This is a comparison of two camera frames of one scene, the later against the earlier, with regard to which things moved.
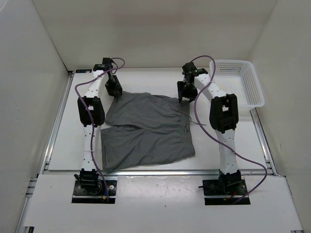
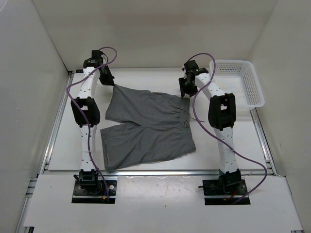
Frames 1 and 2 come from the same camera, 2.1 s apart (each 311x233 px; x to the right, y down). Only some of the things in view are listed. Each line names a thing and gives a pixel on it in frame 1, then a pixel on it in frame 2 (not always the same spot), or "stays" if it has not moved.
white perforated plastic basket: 239,77 stays
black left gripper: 117,87 to 108,81
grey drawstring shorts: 142,128 stays
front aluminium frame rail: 71,173 stays
